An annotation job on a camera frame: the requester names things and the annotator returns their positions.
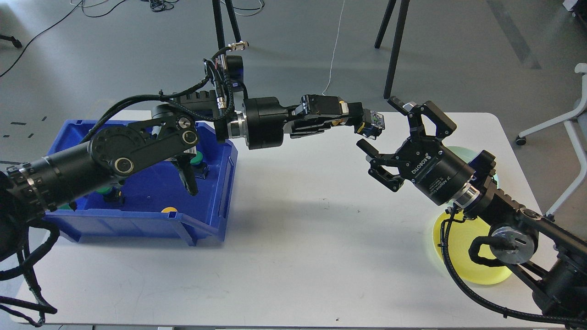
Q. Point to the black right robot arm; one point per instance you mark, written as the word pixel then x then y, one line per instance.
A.
pixel 548 259

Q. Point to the green button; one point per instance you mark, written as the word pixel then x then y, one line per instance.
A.
pixel 112 194
pixel 199 166

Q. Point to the yellow plate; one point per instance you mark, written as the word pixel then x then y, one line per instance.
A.
pixel 460 239

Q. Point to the yellow button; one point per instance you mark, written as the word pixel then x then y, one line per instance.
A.
pixel 370 132

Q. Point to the blue plastic bin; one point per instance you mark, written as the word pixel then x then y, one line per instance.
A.
pixel 153 189

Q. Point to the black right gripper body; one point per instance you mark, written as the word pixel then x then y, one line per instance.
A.
pixel 434 169

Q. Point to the pale green plate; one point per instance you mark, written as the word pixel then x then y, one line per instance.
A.
pixel 468 155

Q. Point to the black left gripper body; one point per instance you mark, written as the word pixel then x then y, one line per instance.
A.
pixel 268 121

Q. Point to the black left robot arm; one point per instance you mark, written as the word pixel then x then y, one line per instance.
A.
pixel 137 133

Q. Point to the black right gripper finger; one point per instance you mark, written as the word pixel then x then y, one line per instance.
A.
pixel 415 112
pixel 378 162

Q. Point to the black tripod right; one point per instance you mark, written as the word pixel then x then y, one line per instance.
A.
pixel 397 40

